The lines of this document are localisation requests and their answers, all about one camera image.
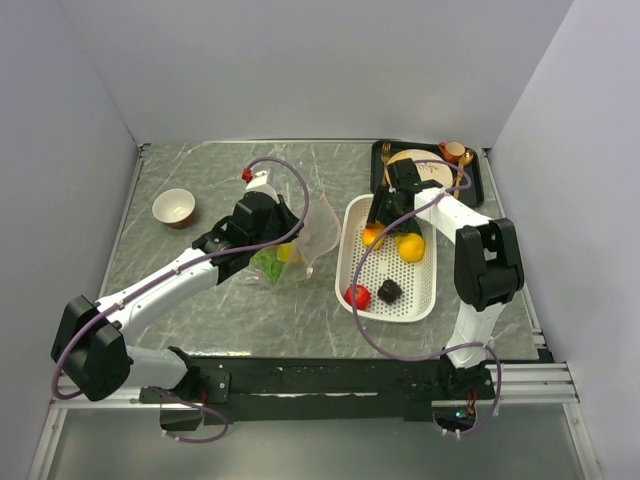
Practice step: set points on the white brown bowl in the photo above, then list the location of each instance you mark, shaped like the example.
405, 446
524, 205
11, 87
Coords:
175, 208

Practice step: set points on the orange yellow mango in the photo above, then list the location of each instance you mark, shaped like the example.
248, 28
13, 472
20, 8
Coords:
370, 235

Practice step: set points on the cream orange plate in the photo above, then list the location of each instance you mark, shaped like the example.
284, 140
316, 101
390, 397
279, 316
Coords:
427, 166

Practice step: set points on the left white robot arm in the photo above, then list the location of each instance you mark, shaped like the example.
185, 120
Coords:
91, 346

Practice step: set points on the white perforated basket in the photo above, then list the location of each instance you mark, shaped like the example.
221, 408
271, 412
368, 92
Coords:
417, 281

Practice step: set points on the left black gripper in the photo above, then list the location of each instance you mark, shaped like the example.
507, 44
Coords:
290, 222

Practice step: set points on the green grapes bunch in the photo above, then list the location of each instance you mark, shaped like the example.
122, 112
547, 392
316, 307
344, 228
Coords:
268, 265

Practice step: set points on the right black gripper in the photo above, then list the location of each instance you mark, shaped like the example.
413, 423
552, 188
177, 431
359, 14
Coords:
378, 201

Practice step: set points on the gold spoon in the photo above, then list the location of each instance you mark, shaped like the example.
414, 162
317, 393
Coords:
463, 162

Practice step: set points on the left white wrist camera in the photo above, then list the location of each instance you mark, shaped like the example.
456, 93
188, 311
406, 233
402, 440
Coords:
262, 182

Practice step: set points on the yellow pear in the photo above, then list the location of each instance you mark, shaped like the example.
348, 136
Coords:
410, 247

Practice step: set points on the yellow green starfruit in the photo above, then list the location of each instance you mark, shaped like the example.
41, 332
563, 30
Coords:
288, 253

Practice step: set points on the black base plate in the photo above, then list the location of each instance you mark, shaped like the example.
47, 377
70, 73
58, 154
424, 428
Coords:
217, 390

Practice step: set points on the orange cup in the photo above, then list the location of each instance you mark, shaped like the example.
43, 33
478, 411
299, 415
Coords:
452, 151

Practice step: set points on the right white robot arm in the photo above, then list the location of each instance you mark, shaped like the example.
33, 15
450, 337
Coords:
488, 270

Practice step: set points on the black tray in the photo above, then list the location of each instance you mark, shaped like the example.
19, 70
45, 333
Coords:
472, 197

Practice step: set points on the gold fork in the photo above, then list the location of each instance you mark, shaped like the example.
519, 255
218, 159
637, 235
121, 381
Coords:
385, 157

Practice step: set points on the clear zip top bag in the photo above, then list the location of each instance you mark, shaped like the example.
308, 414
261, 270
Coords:
318, 237

